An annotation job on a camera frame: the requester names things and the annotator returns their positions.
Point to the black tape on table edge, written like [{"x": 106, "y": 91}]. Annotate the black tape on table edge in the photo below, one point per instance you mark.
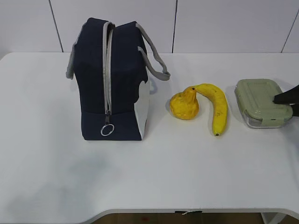
[{"x": 188, "y": 212}]

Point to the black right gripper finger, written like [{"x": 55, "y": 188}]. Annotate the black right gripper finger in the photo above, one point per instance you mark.
[{"x": 289, "y": 97}]

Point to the yellow pear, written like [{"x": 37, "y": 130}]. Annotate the yellow pear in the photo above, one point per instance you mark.
[{"x": 184, "y": 105}]

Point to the navy blue lunch bag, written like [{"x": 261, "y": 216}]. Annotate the navy blue lunch bag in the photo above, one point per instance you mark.
[{"x": 111, "y": 65}]

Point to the green lid glass container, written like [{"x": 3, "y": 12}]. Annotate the green lid glass container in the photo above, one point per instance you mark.
[{"x": 255, "y": 101}]

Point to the yellow banana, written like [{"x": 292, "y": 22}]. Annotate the yellow banana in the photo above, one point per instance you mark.
[{"x": 220, "y": 106}]

